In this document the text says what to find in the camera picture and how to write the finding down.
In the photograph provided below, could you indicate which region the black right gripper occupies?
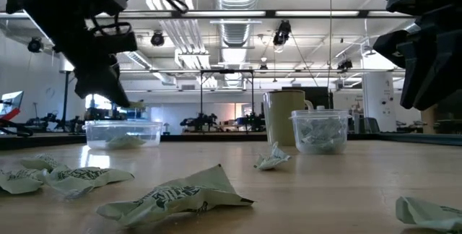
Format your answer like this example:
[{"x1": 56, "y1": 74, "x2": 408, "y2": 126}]
[{"x1": 399, "y1": 4, "x2": 462, "y2": 111}]

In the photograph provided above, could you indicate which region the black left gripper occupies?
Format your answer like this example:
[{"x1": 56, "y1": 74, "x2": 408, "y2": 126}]
[{"x1": 63, "y1": 49, "x2": 131, "y2": 109}]

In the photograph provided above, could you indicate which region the black vertical pole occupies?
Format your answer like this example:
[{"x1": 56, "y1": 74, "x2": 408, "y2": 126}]
[{"x1": 61, "y1": 69, "x2": 71, "y2": 126}]

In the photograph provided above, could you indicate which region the tan cardboard box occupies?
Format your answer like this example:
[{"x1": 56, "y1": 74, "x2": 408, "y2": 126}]
[{"x1": 420, "y1": 104, "x2": 437, "y2": 134}]

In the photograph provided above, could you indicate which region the white pillar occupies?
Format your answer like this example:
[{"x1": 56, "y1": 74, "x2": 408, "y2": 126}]
[{"x1": 361, "y1": 55, "x2": 405, "y2": 133}]

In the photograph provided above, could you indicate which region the clear oblong plastic container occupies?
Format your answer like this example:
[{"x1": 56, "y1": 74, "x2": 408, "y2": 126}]
[{"x1": 82, "y1": 120, "x2": 164, "y2": 151}]

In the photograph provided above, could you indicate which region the ceiling light fixture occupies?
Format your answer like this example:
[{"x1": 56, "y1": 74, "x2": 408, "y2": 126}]
[{"x1": 175, "y1": 51, "x2": 212, "y2": 71}]

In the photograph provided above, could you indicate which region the clear round plastic cup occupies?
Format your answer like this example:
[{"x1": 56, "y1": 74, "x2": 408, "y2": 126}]
[{"x1": 288, "y1": 109, "x2": 353, "y2": 155}]

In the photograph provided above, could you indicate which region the black monitor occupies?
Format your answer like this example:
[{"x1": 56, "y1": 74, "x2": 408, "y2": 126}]
[{"x1": 281, "y1": 86, "x2": 335, "y2": 111}]

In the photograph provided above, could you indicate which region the pale yellow-green mug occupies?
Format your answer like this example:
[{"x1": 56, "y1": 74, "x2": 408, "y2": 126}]
[{"x1": 262, "y1": 89, "x2": 314, "y2": 147}]

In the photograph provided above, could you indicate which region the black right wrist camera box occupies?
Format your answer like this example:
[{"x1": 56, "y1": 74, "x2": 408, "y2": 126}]
[{"x1": 372, "y1": 29, "x2": 412, "y2": 69}]

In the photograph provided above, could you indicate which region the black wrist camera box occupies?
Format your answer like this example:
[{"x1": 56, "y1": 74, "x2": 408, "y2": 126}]
[
  {"x1": 372, "y1": 29, "x2": 412, "y2": 69},
  {"x1": 90, "y1": 23, "x2": 139, "y2": 53}
]

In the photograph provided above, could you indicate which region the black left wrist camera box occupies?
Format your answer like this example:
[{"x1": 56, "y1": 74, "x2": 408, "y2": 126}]
[{"x1": 90, "y1": 23, "x2": 139, "y2": 53}]

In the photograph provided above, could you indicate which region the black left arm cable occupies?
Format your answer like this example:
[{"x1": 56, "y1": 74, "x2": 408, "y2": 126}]
[{"x1": 86, "y1": 0, "x2": 190, "y2": 35}]

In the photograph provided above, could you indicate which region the black background rig frame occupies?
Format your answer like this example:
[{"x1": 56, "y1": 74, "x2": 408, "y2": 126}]
[{"x1": 199, "y1": 69, "x2": 255, "y2": 134}]

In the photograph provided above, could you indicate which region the silver ventilation duct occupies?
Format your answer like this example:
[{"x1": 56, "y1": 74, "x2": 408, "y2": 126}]
[{"x1": 212, "y1": 0, "x2": 263, "y2": 89}]

